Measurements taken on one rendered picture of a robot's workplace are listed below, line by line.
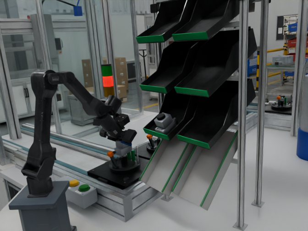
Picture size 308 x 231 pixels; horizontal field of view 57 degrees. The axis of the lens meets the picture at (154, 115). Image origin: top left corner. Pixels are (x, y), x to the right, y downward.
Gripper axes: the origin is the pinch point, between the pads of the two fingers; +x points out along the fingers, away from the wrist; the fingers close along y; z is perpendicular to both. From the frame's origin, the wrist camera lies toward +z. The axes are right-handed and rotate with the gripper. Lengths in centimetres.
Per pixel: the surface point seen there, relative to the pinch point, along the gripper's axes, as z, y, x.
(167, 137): -1.7, -32.5, -14.4
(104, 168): -13.3, 6.6, 6.0
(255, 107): 101, -5, 101
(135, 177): -11.7, -10.8, 7.1
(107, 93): 17.8, 18.1, -8.9
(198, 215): -14.1, -37.5, 19.0
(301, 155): 44, -56, 62
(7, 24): 39, 105, -40
